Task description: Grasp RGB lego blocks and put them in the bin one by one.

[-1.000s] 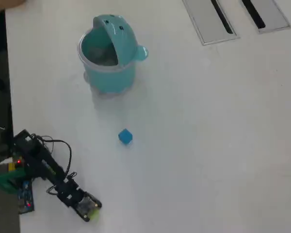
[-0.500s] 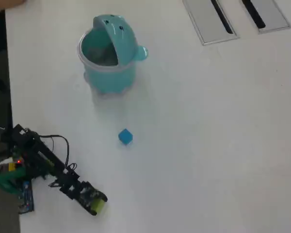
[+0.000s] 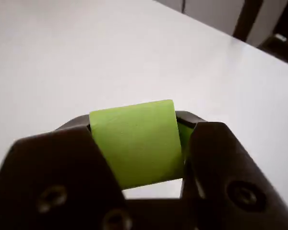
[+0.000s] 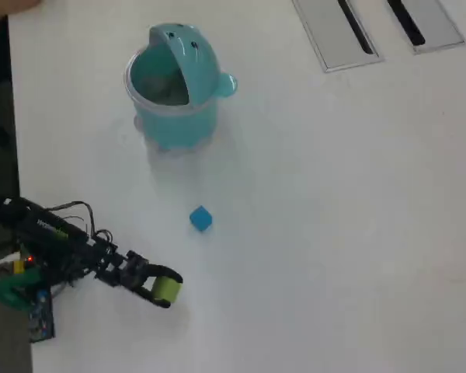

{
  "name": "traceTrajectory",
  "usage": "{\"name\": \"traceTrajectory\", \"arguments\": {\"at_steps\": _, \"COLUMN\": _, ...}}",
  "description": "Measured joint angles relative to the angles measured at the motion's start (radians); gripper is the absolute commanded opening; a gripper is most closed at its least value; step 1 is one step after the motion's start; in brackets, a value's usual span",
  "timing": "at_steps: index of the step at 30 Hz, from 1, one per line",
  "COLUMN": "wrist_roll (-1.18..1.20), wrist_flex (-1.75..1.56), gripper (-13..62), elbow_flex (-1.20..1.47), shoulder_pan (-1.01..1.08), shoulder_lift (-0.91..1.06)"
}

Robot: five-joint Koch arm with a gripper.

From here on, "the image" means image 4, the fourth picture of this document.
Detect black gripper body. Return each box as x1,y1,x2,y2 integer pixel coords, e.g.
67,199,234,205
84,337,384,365
100,250,151,291

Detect green-tipped gripper finger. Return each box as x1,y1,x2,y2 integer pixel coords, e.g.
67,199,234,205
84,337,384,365
133,282,172,309

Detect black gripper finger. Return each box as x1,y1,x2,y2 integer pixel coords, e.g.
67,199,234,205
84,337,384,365
144,263,184,285

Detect green lego block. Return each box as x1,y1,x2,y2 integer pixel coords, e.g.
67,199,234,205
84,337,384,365
151,276,183,303

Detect blue lego block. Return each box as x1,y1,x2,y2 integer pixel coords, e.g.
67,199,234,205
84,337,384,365
189,205,214,233

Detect person bare forearm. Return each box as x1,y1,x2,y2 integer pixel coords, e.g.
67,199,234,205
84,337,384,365
0,0,43,38

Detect teal whale-shaped bin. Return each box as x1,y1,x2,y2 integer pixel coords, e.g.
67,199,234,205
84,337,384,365
123,23,238,151

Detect blue controller circuit board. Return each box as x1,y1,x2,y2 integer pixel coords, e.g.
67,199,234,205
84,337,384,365
27,289,57,343

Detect green table clamp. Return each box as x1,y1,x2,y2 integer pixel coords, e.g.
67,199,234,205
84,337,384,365
0,267,43,310

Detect thin black wire bundle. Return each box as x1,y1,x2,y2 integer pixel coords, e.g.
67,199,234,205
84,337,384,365
48,200,114,249

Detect white cable loop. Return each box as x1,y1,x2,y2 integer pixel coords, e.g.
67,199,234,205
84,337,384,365
0,252,24,281

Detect silver table cable hatch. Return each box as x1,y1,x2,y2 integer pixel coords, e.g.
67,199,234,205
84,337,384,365
382,0,466,54
292,0,384,74

